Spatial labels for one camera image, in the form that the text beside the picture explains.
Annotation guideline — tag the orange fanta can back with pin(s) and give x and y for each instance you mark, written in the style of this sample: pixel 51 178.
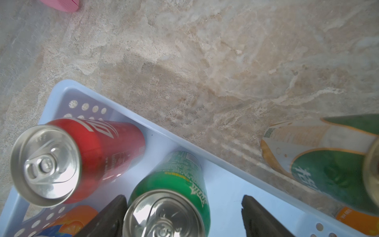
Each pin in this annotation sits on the orange fanta can back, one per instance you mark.
pixel 364 223

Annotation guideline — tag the pink cylindrical tube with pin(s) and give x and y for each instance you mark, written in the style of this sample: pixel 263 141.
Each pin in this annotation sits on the pink cylindrical tube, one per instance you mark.
pixel 63 5

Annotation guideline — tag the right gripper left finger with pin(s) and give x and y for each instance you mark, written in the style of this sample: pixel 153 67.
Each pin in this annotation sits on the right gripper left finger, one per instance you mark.
pixel 108 222

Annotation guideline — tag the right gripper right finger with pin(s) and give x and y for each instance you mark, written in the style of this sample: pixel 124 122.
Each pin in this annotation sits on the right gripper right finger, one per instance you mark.
pixel 258 222

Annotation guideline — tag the green sprite can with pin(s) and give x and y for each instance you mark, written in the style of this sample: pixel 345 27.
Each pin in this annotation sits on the green sprite can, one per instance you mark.
pixel 171 201

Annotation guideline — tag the light blue plastic basket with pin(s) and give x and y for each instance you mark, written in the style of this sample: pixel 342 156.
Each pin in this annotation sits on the light blue plastic basket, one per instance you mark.
pixel 225 184

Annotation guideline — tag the red cola can back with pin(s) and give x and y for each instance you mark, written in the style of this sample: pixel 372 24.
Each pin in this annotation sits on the red cola can back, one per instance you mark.
pixel 66 160

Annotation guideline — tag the orange fanta can front left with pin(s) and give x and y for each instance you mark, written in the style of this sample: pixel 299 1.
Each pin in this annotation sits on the orange fanta can front left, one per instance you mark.
pixel 70 223

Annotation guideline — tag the orange fanta can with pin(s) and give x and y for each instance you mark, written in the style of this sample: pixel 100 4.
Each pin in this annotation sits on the orange fanta can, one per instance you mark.
pixel 70 223
pixel 364 223

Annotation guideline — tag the dark green gold-top can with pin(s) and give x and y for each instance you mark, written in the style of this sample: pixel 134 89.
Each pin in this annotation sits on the dark green gold-top can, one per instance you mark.
pixel 336 156

